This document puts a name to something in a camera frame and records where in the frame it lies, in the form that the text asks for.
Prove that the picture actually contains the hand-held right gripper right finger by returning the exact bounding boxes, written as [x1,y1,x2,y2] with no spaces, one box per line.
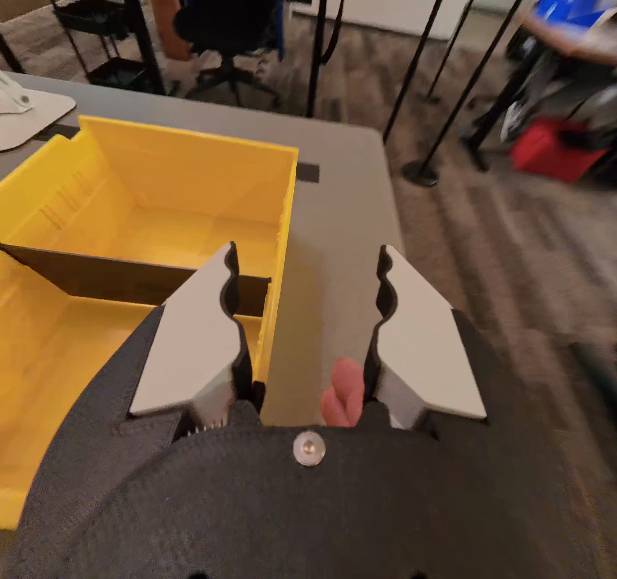
[363,244,487,431]

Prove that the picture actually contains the black office chair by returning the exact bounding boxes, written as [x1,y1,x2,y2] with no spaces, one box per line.
[171,0,285,107]

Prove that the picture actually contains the black wire cart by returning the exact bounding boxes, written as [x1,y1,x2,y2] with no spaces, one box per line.
[29,0,145,89]

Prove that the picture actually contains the black hanging strap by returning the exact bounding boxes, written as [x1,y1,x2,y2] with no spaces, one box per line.
[320,0,349,65]

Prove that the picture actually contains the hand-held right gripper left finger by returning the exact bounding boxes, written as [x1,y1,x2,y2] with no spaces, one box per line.
[129,240,266,434]

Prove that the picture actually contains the yellow plastic bin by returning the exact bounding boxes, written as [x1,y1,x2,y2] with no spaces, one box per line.
[0,115,300,530]

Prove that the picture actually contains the wooden desk with black legs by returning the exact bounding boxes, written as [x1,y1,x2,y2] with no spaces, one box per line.
[116,0,357,118]

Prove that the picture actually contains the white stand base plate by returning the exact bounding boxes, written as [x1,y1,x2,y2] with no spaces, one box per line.
[0,70,77,151]

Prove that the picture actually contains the wooden side table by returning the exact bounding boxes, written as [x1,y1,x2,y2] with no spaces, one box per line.
[518,10,617,66]

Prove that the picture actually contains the black bin divider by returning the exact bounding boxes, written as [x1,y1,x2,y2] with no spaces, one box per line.
[0,244,272,317]

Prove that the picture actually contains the blue box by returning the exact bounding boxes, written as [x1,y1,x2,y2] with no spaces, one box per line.
[536,0,617,30]

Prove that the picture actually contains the person's right hand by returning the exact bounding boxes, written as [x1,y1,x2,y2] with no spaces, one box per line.
[319,357,365,429]

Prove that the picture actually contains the red box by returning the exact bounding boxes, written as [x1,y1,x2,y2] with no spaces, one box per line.
[511,118,612,184]

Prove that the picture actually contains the black metal pole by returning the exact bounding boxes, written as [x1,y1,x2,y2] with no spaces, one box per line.
[424,0,493,103]
[402,0,544,188]
[383,0,459,145]

